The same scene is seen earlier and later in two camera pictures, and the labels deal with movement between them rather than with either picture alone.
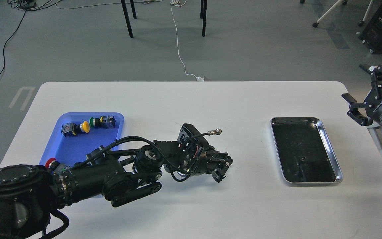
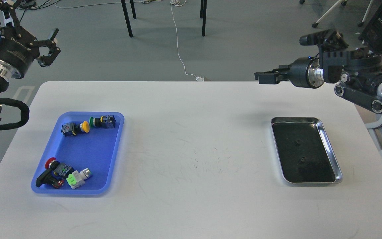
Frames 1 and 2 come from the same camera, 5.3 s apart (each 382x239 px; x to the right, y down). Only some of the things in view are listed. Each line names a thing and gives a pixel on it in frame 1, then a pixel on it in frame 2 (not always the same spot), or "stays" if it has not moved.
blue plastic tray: [70, 150] stays
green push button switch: [107, 121] stays
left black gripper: [210, 159] -> [13, 51]
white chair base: [360, 23] stays
